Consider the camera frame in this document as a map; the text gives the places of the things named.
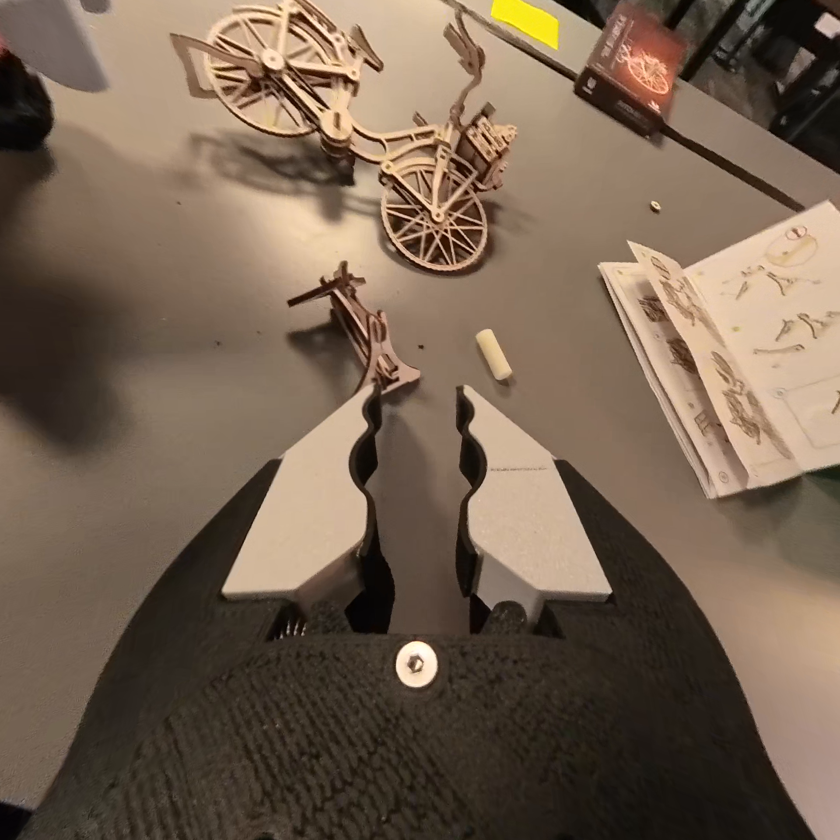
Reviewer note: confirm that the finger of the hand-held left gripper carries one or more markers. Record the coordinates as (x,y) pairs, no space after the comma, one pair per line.
(52,39)

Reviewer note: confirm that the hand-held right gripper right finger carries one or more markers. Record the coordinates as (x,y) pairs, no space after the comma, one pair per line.
(538,525)

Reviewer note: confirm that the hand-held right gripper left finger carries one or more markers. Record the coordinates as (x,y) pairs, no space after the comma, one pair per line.
(302,518)

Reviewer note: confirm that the small wooden model assembly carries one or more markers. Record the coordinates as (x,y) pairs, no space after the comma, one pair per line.
(367,341)

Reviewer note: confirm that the wooden bicycle model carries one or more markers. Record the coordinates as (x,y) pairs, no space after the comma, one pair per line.
(334,126)

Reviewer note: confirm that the dark model kit box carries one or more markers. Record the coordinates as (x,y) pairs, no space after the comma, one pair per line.
(630,65)

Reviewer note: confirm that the pale wax stick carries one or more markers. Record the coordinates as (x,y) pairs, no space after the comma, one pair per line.
(493,353)

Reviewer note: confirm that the white instruction booklet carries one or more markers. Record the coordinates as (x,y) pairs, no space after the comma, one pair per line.
(754,315)

